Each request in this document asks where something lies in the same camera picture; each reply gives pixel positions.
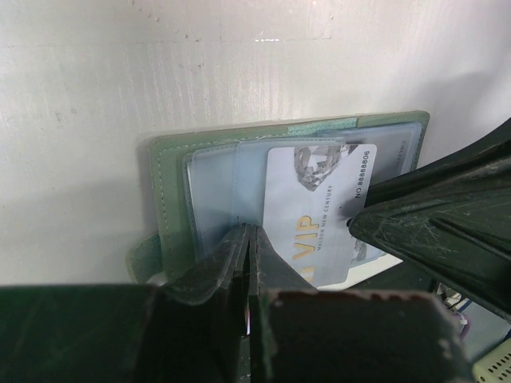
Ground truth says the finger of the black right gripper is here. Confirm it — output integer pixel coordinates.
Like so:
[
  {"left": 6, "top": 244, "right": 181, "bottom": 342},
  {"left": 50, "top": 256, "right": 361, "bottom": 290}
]
[{"left": 348, "top": 121, "right": 510, "bottom": 320}]

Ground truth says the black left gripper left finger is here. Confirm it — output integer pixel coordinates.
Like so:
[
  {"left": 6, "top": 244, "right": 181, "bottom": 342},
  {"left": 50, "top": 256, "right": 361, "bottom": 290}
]
[{"left": 1, "top": 225, "right": 250, "bottom": 382}]

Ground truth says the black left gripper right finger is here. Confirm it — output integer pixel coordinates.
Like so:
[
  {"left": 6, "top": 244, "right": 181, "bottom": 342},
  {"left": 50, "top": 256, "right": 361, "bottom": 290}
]
[{"left": 248, "top": 226, "right": 473, "bottom": 382}]

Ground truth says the white VIP card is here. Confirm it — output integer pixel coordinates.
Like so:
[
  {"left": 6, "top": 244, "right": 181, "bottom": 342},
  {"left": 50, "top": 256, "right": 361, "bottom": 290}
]
[{"left": 263, "top": 144, "right": 377, "bottom": 286}]

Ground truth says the green leather card holder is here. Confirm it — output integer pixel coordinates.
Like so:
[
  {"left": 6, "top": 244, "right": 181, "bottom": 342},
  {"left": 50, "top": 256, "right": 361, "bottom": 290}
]
[{"left": 126, "top": 110, "right": 430, "bottom": 283}]

